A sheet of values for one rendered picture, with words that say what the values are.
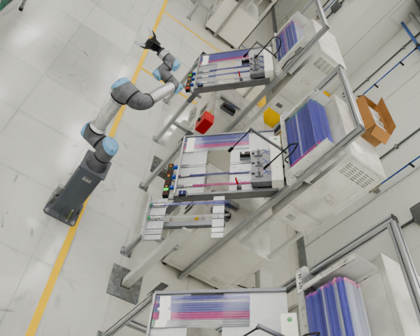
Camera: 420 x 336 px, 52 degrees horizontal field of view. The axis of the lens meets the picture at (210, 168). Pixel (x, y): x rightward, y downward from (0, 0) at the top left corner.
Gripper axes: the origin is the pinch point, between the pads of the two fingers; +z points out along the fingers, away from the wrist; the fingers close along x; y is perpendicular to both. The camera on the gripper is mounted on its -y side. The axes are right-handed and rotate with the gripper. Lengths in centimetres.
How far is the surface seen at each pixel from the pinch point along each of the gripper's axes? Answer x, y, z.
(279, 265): -93, 150, -202
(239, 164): -23, 23, -109
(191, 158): -45, 29, -80
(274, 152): 1, 22, -122
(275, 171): -6, 5, -131
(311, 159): 18, -13, -142
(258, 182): -18, 0, -128
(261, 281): -102, 102, -193
